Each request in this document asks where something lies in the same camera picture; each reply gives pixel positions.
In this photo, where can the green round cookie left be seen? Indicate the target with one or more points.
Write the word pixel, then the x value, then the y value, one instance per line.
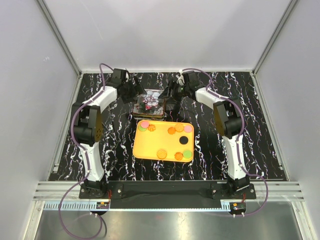
pixel 142 129

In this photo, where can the orange swirl cookie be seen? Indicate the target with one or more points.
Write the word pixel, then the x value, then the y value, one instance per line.
pixel 151 127
pixel 171 130
pixel 178 156

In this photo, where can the tan dotted cookie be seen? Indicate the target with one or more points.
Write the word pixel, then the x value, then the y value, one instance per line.
pixel 161 154
pixel 179 127

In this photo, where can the left orange connector board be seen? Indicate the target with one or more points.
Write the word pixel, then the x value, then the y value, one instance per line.
pixel 103 205

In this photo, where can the tan dotted cookie top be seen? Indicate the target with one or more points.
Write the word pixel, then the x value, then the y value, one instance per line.
pixel 179 127

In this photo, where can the yellow plastic tray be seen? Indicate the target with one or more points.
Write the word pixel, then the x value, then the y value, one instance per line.
pixel 147 143

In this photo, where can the pink round cookie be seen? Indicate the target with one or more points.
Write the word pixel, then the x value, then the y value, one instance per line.
pixel 144 124
pixel 188 128

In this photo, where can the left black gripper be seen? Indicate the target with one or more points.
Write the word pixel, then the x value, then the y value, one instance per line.
pixel 138 89

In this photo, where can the orange swirl cookie centre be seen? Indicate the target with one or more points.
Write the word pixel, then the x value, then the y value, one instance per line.
pixel 171 130

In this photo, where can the black round cookie right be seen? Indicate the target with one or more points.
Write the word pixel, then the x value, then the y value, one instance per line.
pixel 183 140

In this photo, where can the pink round cookie left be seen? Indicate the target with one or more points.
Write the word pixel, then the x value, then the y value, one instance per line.
pixel 144 124

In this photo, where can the orange swirl cookie left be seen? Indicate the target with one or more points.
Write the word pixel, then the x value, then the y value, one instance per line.
pixel 151 127

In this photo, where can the orange swirl cookie bottom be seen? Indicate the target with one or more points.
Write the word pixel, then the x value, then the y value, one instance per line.
pixel 178 156

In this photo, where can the green round cookie right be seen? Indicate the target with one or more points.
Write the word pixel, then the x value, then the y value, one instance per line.
pixel 187 154

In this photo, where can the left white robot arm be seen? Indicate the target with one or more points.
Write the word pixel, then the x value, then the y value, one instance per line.
pixel 86 125

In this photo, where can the gold tin lid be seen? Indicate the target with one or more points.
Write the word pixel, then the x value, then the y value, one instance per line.
pixel 149 103

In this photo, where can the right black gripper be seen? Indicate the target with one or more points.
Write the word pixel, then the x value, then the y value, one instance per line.
pixel 166 93

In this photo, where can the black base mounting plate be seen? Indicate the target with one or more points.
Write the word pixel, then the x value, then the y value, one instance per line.
pixel 217 190

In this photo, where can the pink round cookie right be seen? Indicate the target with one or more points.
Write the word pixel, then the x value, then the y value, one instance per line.
pixel 188 128

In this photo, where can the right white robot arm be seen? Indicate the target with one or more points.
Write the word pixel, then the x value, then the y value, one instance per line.
pixel 228 119

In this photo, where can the right orange connector board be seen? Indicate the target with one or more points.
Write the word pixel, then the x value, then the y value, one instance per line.
pixel 238 206

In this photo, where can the orange connector board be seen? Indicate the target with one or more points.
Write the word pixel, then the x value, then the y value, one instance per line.
pixel 238 206
pixel 103 205

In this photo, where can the tan dotted cookie bottom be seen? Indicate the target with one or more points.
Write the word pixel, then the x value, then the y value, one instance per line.
pixel 161 154

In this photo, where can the green round cookie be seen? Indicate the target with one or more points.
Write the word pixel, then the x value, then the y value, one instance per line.
pixel 187 154
pixel 142 129

